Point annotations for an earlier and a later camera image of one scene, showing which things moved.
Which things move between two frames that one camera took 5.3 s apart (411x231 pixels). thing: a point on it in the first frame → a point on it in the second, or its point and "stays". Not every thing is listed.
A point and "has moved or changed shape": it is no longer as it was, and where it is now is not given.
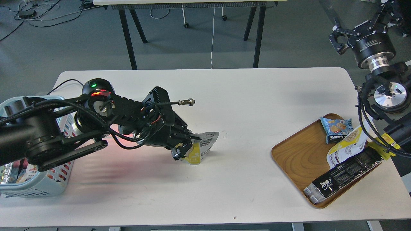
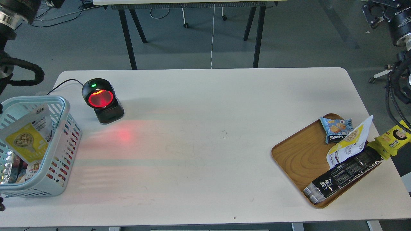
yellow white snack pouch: (200, 148) has moved or changed shape
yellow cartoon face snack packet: (382, 151) stays
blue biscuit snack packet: (337, 129) stays
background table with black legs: (128, 5) stays
